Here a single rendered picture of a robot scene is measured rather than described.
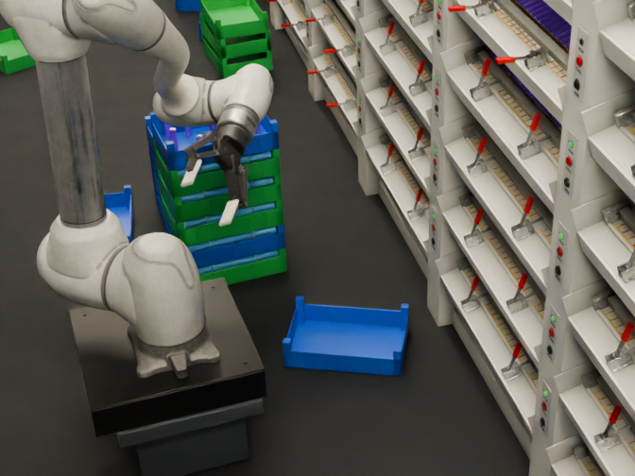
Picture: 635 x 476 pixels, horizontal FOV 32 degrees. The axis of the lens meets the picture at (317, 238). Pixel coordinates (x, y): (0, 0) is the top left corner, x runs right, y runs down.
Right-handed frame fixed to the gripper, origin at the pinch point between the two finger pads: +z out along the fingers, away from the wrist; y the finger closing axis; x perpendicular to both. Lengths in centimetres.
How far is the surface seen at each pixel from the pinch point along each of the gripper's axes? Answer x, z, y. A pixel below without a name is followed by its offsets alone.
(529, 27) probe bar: -74, -24, 1
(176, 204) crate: 40, -29, 22
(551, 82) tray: -80, -8, 2
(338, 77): 45, -128, 67
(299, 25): 73, -167, 65
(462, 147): -38, -35, 35
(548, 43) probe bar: -78, -18, 1
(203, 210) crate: 37, -32, 29
